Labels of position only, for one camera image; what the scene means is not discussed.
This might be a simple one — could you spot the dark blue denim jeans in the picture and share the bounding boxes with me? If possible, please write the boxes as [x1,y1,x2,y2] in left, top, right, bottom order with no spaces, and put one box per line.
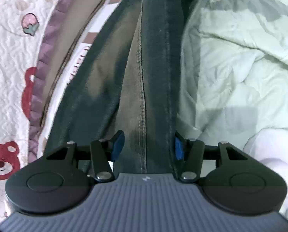
[45,0,192,174]

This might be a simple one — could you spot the white crumpled shirt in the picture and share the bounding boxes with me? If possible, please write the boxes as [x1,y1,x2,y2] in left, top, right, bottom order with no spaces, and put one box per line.
[243,129,288,219]

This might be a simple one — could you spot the white bear print quilt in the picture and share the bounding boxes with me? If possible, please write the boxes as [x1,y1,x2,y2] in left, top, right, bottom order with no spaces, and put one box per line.
[0,0,73,223]

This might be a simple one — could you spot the beige mattress edge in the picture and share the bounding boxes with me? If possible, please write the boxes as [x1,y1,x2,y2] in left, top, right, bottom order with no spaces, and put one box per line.
[39,0,120,102]

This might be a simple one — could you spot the pale green garment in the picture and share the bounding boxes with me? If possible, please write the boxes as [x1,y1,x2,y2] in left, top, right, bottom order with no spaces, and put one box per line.
[176,0,288,148]

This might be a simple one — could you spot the checkered bed sheet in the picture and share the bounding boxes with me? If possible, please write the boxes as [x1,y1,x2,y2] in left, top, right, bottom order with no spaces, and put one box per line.
[28,0,122,158]

